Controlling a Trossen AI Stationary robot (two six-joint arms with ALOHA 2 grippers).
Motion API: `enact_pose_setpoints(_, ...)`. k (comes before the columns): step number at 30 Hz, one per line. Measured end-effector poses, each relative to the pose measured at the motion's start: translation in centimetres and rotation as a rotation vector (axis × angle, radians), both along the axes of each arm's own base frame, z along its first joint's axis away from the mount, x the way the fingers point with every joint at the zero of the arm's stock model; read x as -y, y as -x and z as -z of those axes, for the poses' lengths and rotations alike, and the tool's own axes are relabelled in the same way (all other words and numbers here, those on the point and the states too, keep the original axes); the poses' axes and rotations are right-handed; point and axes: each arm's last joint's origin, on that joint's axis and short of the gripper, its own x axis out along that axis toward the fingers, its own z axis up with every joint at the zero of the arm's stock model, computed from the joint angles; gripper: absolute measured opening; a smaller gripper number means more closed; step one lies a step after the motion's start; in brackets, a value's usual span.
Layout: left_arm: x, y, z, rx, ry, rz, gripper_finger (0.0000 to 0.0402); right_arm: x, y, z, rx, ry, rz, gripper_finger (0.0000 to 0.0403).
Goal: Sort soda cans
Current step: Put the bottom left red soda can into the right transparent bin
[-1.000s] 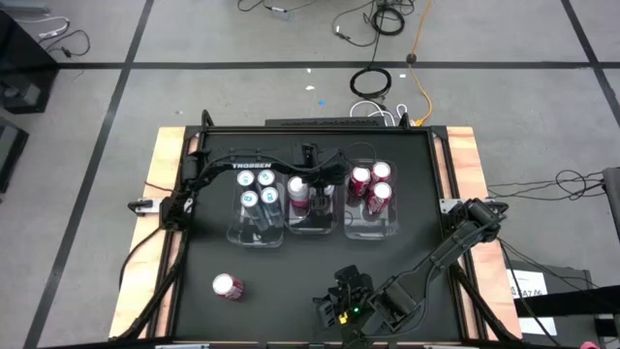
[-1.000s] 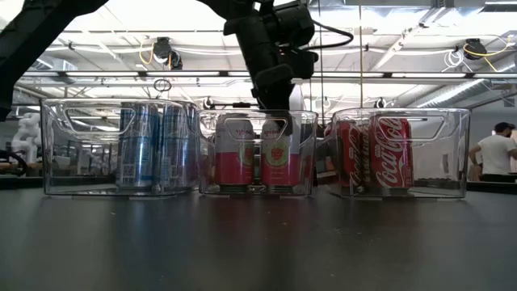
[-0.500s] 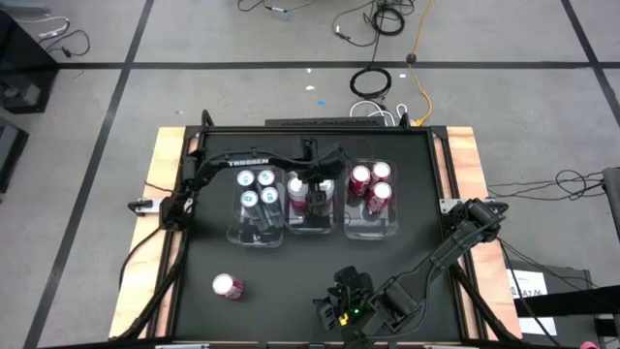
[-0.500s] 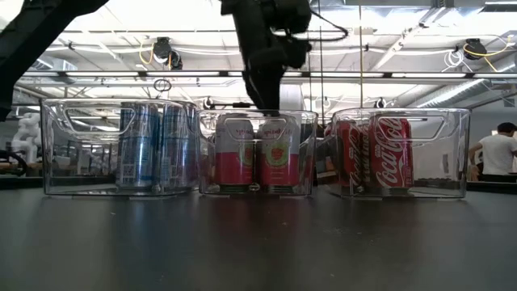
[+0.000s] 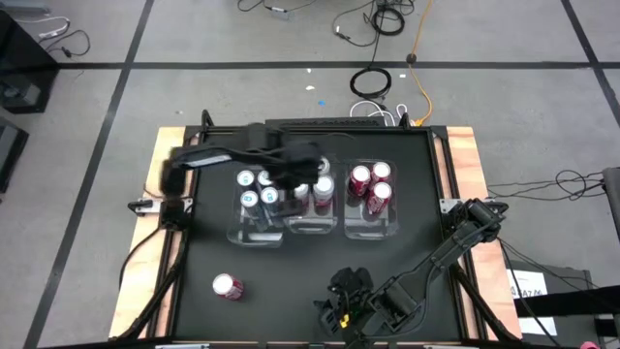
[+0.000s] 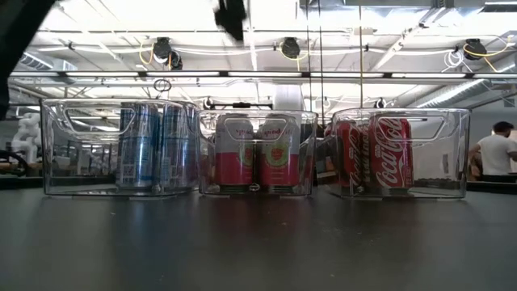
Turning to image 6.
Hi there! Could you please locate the person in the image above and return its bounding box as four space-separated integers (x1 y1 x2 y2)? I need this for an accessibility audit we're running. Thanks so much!
468 120 517 183

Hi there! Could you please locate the blue silver Red Bull can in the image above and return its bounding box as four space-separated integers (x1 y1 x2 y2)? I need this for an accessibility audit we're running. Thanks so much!
159 103 199 192
116 102 162 192

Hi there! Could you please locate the black horizontal bar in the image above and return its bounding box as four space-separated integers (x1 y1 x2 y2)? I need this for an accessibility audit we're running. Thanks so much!
209 102 275 111

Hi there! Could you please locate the black ceiling cord reel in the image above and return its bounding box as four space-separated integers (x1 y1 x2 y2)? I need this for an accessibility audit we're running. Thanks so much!
151 36 183 70
279 36 302 61
454 38 508 61

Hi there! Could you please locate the black ring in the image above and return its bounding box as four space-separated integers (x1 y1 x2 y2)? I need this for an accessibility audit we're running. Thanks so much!
0 149 30 178

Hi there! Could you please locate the horizontal light bar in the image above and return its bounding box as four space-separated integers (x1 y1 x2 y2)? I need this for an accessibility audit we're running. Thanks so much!
7 70 517 81

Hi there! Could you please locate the black table mat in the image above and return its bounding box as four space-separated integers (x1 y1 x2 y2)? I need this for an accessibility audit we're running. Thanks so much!
0 185 517 291

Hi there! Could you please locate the clear plastic bin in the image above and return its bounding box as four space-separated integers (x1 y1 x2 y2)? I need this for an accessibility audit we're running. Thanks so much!
40 98 200 198
317 107 473 200
195 108 319 198

